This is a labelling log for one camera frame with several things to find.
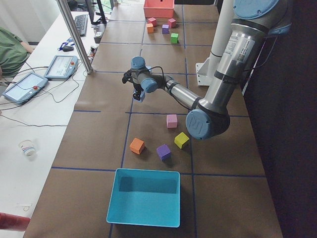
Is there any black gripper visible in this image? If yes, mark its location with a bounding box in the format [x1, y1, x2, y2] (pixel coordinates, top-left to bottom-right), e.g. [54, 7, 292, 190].
[133, 83, 144, 100]

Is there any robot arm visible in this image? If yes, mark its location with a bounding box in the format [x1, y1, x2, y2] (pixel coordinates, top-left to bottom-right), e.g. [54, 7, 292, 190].
[122, 0, 293, 140]

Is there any pink foam block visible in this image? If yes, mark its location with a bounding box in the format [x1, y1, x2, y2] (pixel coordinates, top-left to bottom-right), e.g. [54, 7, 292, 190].
[166, 114, 178, 128]

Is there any orange foam block left side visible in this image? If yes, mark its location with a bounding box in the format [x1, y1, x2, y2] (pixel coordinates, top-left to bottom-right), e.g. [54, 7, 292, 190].
[129, 137, 145, 155]

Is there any orange foam block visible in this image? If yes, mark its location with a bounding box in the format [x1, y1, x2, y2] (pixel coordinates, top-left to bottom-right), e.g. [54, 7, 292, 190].
[146, 23, 154, 34]
[129, 137, 145, 155]

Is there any green foam block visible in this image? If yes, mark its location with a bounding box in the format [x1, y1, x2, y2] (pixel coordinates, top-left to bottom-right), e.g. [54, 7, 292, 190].
[170, 33, 179, 44]

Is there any orange foam block right side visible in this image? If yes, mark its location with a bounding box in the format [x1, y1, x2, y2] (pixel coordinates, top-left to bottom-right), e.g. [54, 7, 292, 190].
[146, 23, 154, 34]

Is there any yellow foam block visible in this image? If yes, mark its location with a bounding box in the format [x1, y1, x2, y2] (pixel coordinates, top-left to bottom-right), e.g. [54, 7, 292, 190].
[174, 132, 190, 149]

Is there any purple foam block left side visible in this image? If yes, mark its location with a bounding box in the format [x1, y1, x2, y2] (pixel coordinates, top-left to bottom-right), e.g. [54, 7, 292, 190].
[157, 144, 171, 161]

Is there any purple foam block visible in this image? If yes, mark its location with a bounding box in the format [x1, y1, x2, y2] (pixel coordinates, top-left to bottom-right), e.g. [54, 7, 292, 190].
[161, 24, 169, 35]
[157, 144, 171, 161]

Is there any purple foam block right side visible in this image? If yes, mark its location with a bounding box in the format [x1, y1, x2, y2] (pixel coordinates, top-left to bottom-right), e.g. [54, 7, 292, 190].
[161, 24, 169, 35]

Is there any red foam block upper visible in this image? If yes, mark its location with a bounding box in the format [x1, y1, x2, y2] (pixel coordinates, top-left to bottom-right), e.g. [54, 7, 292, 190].
[147, 17, 157, 27]

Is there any red foam block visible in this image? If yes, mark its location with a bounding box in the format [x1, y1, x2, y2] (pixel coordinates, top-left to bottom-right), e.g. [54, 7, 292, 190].
[167, 18, 177, 28]
[147, 17, 157, 27]

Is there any red foam block lower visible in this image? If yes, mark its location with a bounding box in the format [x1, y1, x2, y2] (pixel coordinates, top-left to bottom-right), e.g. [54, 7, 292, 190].
[167, 18, 177, 28]

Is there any teach pendant far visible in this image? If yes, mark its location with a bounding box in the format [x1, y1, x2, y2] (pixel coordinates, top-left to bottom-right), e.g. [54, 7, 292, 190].
[44, 55, 78, 81]

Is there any teach pendant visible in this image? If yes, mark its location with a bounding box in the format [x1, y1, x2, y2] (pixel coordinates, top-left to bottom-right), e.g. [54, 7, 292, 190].
[2, 73, 48, 105]
[44, 55, 78, 81]

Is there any black computer mouse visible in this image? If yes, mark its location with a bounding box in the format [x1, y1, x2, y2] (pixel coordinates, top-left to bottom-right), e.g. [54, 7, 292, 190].
[62, 46, 74, 52]

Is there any pink plastic bin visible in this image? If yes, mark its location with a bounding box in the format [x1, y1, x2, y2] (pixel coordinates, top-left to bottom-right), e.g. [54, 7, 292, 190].
[143, 0, 174, 18]

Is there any black keyboard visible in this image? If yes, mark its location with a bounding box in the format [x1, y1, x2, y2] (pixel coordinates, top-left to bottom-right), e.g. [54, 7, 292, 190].
[74, 14, 88, 37]

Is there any teal plastic bin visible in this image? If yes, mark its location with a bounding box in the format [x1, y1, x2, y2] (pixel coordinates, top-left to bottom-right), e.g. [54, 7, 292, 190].
[106, 169, 181, 228]

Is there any teach pendant near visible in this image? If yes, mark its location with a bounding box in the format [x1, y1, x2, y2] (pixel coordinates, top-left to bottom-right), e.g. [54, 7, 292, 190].
[2, 73, 48, 105]

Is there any paper cup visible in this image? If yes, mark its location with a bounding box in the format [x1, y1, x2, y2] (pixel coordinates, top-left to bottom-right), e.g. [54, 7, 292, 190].
[18, 140, 36, 157]

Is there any person in green shirt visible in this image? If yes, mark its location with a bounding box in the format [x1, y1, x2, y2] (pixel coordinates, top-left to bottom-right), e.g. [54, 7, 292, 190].
[0, 27, 34, 77]

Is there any red cylinder object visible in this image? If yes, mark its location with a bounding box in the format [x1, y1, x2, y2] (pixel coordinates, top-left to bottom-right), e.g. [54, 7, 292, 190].
[0, 213, 30, 232]

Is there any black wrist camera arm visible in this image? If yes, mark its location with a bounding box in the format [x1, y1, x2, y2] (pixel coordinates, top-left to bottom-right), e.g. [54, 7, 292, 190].
[122, 70, 133, 84]

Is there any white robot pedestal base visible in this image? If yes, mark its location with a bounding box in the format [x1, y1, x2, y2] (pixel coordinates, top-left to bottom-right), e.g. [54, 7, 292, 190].
[196, 0, 234, 86]

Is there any aluminium frame post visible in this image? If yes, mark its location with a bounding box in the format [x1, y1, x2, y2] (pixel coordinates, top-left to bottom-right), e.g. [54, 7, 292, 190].
[56, 0, 93, 75]

